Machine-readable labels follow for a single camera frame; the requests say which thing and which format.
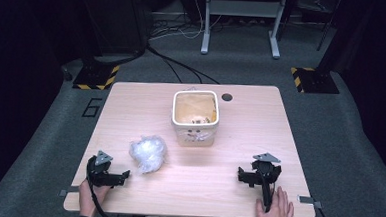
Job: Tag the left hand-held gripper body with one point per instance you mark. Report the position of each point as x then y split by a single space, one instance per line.
100 174

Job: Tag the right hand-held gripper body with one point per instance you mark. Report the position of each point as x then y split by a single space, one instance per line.
265 170

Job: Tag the person's left hand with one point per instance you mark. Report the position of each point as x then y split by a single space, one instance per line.
89 196

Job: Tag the person's right hand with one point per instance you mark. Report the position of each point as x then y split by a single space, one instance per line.
277 213

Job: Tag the crumpled clear plastic bag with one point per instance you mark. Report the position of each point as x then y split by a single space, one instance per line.
148 153

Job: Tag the white square trash bin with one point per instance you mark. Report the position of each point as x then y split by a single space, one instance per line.
195 122

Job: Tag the striped black stand base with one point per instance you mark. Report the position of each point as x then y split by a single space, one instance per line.
95 77
316 81

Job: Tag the black cabinet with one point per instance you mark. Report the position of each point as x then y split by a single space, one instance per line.
119 18

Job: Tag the grey metal table bracket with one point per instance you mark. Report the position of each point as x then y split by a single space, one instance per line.
69 190
309 200

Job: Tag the white metal desk frame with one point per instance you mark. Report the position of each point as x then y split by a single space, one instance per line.
241 8

